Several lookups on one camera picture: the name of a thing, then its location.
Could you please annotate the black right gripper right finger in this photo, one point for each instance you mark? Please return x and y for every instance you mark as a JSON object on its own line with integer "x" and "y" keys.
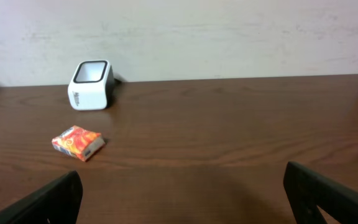
{"x": 309, "y": 192}

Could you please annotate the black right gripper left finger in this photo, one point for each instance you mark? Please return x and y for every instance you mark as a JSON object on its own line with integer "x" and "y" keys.
{"x": 57, "y": 202}

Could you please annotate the small orange snack packet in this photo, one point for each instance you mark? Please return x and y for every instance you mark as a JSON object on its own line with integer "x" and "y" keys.
{"x": 78, "y": 143}

